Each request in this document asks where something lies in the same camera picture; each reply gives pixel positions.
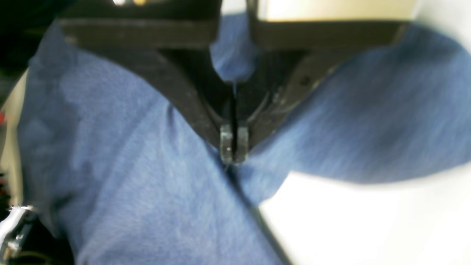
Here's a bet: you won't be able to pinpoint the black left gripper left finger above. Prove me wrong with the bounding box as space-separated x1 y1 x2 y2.
57 0 236 164

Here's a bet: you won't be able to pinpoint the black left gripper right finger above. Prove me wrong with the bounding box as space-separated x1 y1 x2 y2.
234 0 409 164

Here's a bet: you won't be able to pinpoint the blue t-shirt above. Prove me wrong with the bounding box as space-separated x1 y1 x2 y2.
18 25 470 265

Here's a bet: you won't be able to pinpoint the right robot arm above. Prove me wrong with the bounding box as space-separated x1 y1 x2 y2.
0 206 74 265

